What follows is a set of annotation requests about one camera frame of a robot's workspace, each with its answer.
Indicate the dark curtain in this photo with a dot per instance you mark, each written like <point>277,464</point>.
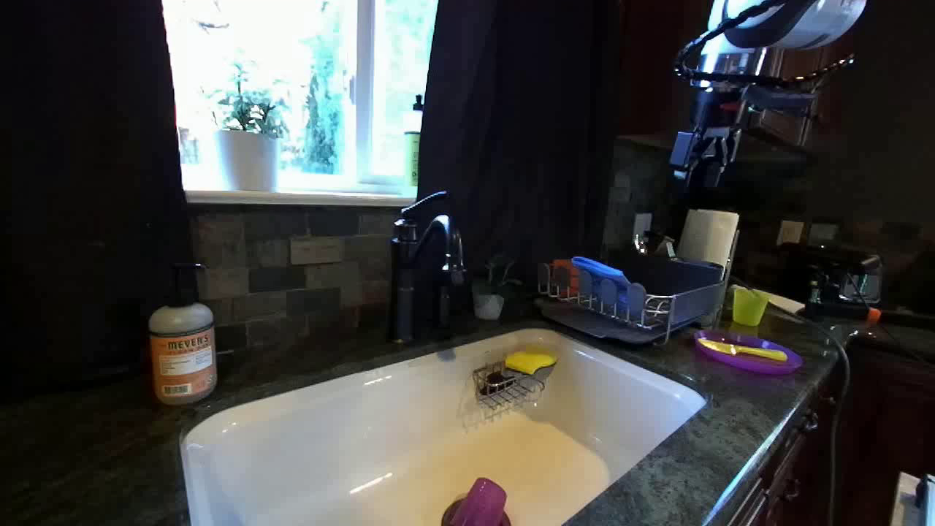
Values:
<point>519,124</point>
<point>93,204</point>

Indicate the orange cup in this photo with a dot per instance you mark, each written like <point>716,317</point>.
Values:
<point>564,271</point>

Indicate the wire sponge caddy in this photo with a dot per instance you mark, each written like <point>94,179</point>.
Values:
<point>503,385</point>

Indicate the white potted plant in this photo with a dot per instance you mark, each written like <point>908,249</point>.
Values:
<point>250,128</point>

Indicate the right dark curtain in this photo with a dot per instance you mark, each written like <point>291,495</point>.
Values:
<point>519,124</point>

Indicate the black kitchen faucet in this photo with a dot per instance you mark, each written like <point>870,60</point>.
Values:
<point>427,263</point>

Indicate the soap dispenser bottle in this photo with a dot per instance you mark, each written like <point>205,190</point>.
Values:
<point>182,340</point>

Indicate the purple object in sink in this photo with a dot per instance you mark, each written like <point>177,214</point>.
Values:
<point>481,507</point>

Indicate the left dark curtain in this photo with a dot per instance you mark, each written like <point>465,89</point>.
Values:
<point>93,204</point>

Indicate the paper towel roll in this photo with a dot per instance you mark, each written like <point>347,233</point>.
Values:
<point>708,233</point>

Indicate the green bottle on sill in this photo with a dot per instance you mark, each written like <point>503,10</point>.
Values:
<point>412,137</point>

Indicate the steel dish rack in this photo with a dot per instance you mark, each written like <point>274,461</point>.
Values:
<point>680,292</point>

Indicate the dark countertop appliance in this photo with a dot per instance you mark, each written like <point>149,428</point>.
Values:
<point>830,274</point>

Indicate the blue cloth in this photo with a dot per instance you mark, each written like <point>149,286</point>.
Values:
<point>610,286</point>

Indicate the yellow sponge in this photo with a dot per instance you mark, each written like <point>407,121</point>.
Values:
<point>528,363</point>

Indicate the small white pot plant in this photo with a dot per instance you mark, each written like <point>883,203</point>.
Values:
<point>493,290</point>

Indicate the green plastic cup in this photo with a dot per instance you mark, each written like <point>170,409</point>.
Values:
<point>750,305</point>

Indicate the purple plastic plate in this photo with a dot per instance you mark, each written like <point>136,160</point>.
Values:
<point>750,363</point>

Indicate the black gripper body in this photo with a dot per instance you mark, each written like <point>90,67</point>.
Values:
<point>727,112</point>

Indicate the yellow plastic utensil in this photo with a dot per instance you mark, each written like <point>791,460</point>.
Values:
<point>743,352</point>

